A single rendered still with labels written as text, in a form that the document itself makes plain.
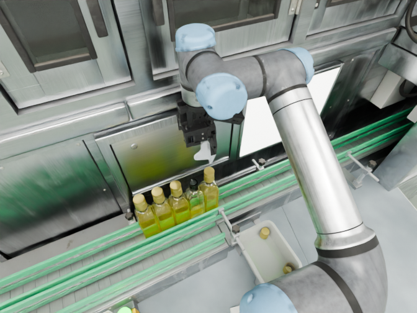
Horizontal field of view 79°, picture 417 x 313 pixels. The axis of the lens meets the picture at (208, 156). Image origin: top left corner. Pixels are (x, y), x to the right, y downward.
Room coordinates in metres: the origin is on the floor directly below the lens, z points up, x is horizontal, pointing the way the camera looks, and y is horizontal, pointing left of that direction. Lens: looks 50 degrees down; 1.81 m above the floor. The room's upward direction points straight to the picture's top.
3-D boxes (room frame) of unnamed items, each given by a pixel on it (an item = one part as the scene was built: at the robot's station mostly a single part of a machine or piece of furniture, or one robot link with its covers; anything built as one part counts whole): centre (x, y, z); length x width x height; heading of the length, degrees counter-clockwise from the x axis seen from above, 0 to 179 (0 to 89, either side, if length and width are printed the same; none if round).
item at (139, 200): (0.38, 0.21, 1.14); 0.04 x 0.04 x 0.04
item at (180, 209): (0.43, 0.10, 0.99); 0.06 x 0.06 x 0.21; 25
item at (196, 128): (0.47, 0.03, 1.39); 0.09 x 0.08 x 0.12; 111
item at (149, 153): (0.68, -0.09, 1.15); 0.90 x 0.03 x 0.34; 116
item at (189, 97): (0.47, 0.02, 1.47); 0.08 x 0.08 x 0.05
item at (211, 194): (0.48, 0.00, 0.99); 0.06 x 0.06 x 0.21; 26
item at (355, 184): (0.66, -0.66, 0.90); 0.17 x 0.05 x 0.22; 26
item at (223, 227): (0.39, -0.07, 0.85); 0.09 x 0.04 x 0.07; 26
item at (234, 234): (0.38, -0.08, 0.95); 0.17 x 0.03 x 0.12; 26
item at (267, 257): (0.34, -0.23, 0.80); 0.22 x 0.17 x 0.09; 26
